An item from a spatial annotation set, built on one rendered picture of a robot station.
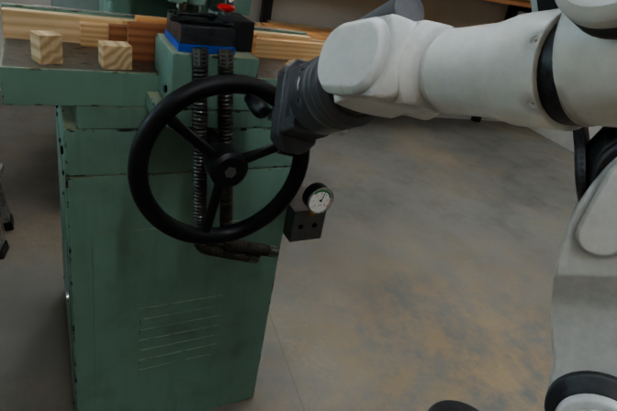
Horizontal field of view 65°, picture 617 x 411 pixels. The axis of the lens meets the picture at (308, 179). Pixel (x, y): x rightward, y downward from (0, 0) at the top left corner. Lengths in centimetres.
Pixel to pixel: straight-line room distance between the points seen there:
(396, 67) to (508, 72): 10
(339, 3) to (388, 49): 327
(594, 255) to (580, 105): 42
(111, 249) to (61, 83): 33
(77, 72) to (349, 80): 54
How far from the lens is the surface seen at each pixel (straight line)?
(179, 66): 78
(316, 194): 102
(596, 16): 26
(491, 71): 33
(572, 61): 29
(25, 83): 87
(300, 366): 158
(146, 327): 117
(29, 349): 164
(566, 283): 74
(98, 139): 91
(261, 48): 109
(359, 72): 41
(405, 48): 39
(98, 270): 105
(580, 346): 81
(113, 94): 88
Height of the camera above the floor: 114
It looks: 26 degrees down
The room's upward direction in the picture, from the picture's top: 11 degrees clockwise
